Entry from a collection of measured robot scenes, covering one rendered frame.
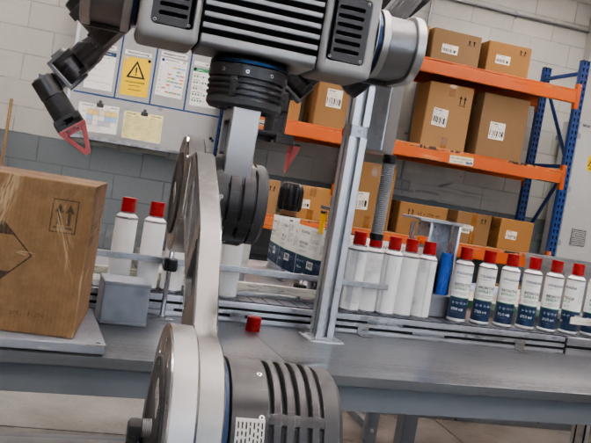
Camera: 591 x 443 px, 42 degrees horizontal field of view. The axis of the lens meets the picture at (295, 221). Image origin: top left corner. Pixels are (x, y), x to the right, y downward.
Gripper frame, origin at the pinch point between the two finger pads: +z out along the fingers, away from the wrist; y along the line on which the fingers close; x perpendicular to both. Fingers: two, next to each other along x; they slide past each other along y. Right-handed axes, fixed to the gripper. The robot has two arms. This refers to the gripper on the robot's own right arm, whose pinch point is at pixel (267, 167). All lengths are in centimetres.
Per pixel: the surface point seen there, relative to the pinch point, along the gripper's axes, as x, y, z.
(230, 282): 16.7, 7.6, 29.2
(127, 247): 18.1, 32.9, 24.2
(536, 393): 55, -55, 38
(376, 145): 29.3, -18.3, -8.7
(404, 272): 11.1, -38.5, 20.8
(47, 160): -434, 82, 15
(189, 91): -422, -16, -57
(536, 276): 8, -79, 17
